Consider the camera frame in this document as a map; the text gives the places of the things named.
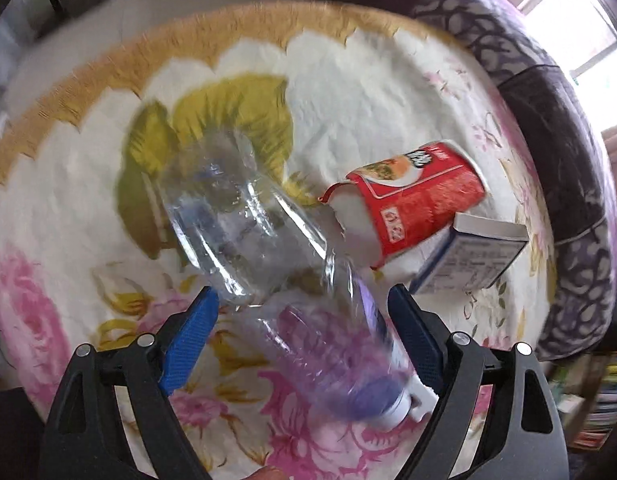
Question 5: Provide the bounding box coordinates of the clear plastic bottle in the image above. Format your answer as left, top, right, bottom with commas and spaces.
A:
158, 127, 440, 432

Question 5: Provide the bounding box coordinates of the floral tablecloth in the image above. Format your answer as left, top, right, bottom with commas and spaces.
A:
0, 0, 560, 480

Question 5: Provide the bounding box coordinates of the white box with blue edge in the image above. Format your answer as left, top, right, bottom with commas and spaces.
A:
409, 212, 531, 297

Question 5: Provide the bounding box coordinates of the person's left hand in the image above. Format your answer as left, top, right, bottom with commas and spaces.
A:
248, 465, 290, 480

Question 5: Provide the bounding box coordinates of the red noodle cup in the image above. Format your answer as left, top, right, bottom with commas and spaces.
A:
319, 141, 488, 269

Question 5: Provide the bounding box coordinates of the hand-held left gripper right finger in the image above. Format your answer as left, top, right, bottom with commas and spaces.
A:
387, 284, 572, 480

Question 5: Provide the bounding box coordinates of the window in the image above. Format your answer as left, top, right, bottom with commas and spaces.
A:
517, 0, 617, 132

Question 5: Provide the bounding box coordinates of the wooden bookshelf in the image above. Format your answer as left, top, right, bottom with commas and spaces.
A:
553, 350, 617, 455

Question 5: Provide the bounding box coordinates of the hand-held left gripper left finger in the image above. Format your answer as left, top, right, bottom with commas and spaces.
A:
38, 286, 220, 480

